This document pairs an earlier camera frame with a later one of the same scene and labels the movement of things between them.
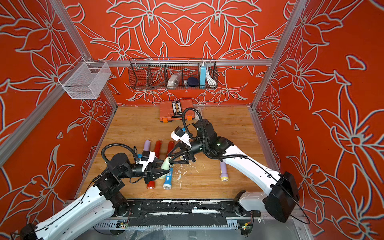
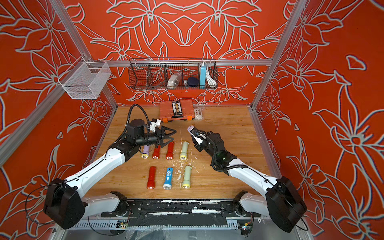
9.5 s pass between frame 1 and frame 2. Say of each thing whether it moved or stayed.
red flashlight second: stayed
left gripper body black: moved
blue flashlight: stayed
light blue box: stayed
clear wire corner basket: stayed
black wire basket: stayed
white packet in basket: stayed
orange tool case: stayed
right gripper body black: moved
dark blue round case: stayed
